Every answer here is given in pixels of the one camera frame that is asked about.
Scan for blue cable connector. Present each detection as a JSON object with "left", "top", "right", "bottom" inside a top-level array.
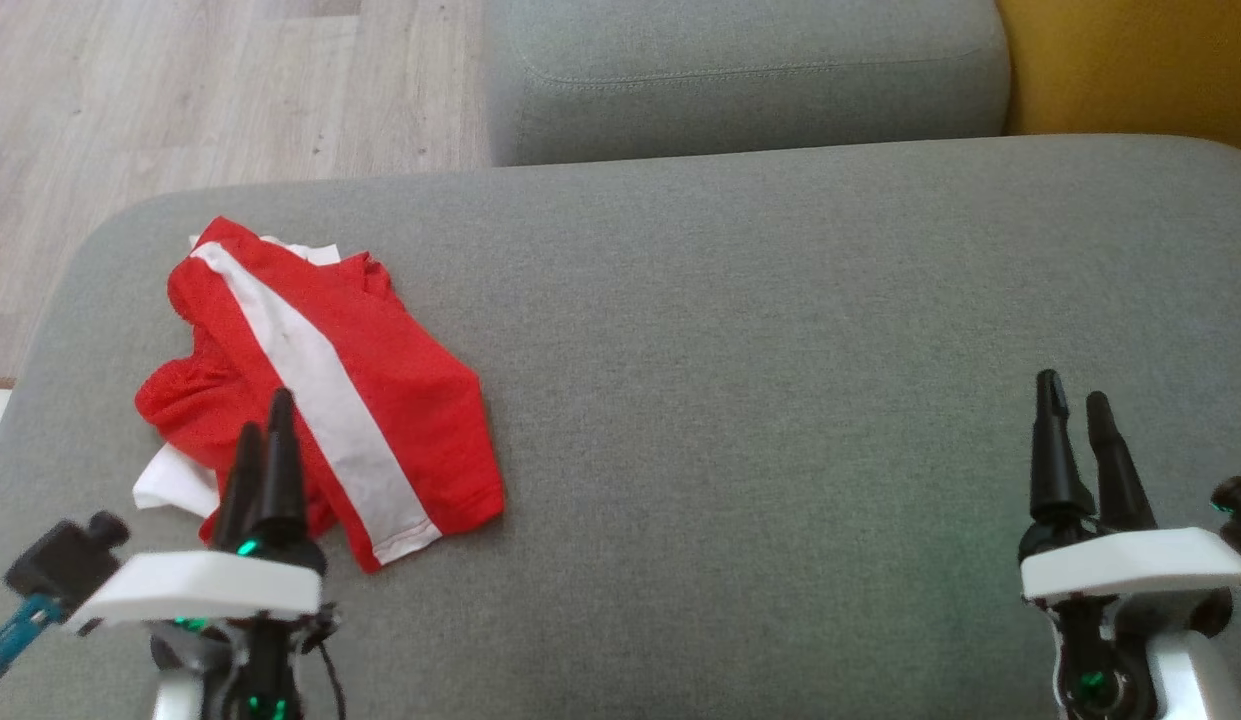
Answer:
[{"left": 0, "top": 594, "right": 67, "bottom": 687}]

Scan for grey sofa seat cushion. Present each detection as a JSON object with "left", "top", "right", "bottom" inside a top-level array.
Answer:
[{"left": 480, "top": 0, "right": 1013, "bottom": 168}]

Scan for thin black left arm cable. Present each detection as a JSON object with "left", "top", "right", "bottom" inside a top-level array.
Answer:
[{"left": 315, "top": 605, "right": 349, "bottom": 720}]

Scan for red shorts with white stripe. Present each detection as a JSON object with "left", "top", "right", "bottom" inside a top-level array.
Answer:
[{"left": 165, "top": 215, "right": 507, "bottom": 574}]

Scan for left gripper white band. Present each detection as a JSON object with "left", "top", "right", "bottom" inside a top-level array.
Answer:
[{"left": 65, "top": 388, "right": 339, "bottom": 720}]

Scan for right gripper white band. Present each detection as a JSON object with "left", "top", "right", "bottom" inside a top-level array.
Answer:
[{"left": 1018, "top": 369, "right": 1241, "bottom": 720}]

